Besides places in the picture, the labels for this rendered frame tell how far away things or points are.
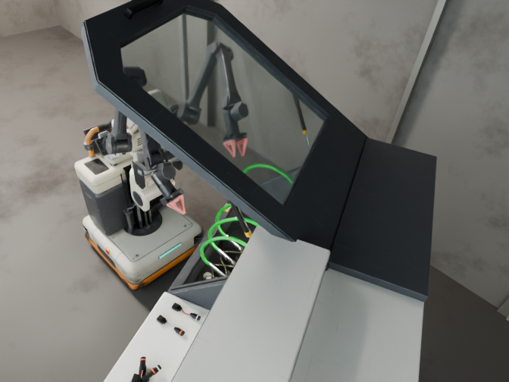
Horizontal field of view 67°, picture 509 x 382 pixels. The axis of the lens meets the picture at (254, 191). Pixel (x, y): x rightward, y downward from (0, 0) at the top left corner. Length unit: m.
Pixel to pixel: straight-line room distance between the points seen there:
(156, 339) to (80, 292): 1.47
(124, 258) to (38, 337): 0.68
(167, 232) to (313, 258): 1.85
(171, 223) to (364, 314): 1.98
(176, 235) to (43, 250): 1.04
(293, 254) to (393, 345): 0.33
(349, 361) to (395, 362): 0.11
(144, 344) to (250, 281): 0.68
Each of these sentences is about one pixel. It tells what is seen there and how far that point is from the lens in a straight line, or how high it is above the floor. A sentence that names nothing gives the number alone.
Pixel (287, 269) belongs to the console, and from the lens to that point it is 1.03.
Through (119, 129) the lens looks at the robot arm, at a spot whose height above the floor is 1.34.
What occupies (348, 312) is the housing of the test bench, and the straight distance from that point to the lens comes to 1.09.
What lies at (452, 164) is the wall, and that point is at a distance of 2.88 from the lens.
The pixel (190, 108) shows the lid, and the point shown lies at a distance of 1.18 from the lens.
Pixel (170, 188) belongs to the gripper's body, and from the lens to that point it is 1.59.
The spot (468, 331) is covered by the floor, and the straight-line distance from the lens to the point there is 3.17.
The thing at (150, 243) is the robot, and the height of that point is 0.28.
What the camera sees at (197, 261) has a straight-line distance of 1.78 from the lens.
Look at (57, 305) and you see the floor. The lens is 2.96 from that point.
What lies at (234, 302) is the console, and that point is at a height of 1.55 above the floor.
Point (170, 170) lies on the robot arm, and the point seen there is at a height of 1.40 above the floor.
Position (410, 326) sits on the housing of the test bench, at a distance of 1.13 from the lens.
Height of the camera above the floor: 2.37
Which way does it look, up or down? 42 degrees down
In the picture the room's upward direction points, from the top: 6 degrees clockwise
